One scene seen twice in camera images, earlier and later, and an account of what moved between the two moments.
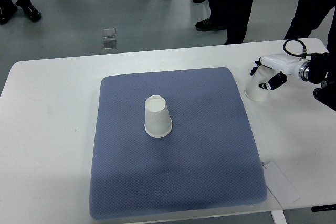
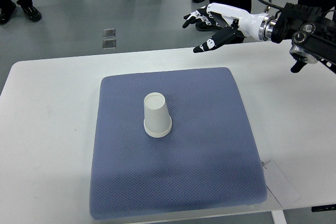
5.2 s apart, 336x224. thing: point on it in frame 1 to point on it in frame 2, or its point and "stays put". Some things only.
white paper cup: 262,75 to 157,119
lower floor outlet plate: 108,44 stays put
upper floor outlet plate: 108,33 stays put
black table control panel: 323,208 stays put
